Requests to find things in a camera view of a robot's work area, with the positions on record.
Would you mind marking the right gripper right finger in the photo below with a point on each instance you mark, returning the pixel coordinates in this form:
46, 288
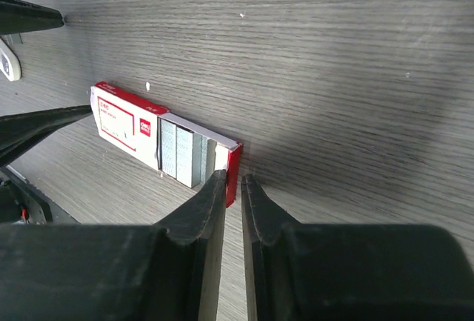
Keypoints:
331, 271

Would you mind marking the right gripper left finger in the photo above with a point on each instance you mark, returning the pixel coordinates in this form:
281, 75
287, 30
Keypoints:
169, 270

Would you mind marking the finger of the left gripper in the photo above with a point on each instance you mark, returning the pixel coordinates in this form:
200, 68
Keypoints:
19, 16
21, 132

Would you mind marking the small beige stapler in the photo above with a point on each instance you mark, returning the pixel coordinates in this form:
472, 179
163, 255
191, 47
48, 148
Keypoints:
10, 65

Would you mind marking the red white staple box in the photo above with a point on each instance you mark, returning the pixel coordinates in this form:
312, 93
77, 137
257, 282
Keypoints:
165, 142

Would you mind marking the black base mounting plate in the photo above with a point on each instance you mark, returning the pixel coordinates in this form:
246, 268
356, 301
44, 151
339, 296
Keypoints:
23, 203

